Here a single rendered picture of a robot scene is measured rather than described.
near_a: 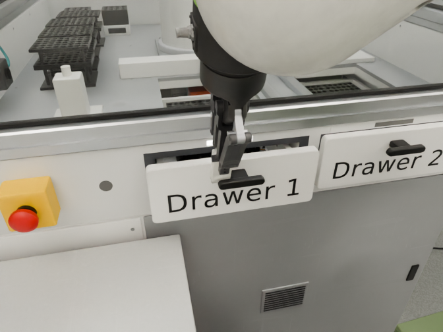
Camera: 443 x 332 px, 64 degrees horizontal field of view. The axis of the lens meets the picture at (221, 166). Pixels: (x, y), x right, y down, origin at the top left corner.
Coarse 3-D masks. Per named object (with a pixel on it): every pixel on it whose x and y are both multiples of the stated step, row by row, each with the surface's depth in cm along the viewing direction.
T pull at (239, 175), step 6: (234, 174) 57; (240, 174) 57; (246, 174) 57; (222, 180) 55; (228, 180) 55; (234, 180) 55; (240, 180) 55; (246, 180) 55; (252, 180) 56; (258, 180) 56; (264, 180) 56; (222, 186) 55; (228, 186) 55; (234, 186) 55; (240, 186) 56; (246, 186) 56
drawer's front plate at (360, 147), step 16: (384, 128) 66; (400, 128) 66; (416, 128) 66; (432, 128) 67; (320, 144) 65; (336, 144) 64; (352, 144) 65; (368, 144) 66; (384, 144) 66; (432, 144) 69; (320, 160) 66; (336, 160) 66; (352, 160) 67; (368, 160) 68; (384, 160) 69; (416, 160) 70; (432, 160) 71; (320, 176) 67; (336, 176) 68; (368, 176) 70; (384, 176) 71; (400, 176) 72
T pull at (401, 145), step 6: (390, 144) 66; (396, 144) 65; (402, 144) 65; (408, 144) 65; (420, 144) 65; (390, 150) 63; (396, 150) 63; (402, 150) 63; (408, 150) 64; (414, 150) 64; (420, 150) 64; (390, 156) 64
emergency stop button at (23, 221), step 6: (18, 210) 52; (24, 210) 52; (30, 210) 53; (12, 216) 52; (18, 216) 51; (24, 216) 52; (30, 216) 52; (36, 216) 53; (12, 222) 52; (18, 222) 52; (24, 222) 52; (30, 222) 52; (36, 222) 53; (12, 228) 52; (18, 228) 52; (24, 228) 53; (30, 228) 53
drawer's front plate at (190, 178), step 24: (168, 168) 55; (192, 168) 56; (240, 168) 58; (264, 168) 59; (288, 168) 60; (312, 168) 62; (168, 192) 58; (192, 192) 59; (216, 192) 60; (264, 192) 62; (288, 192) 64; (168, 216) 60; (192, 216) 62
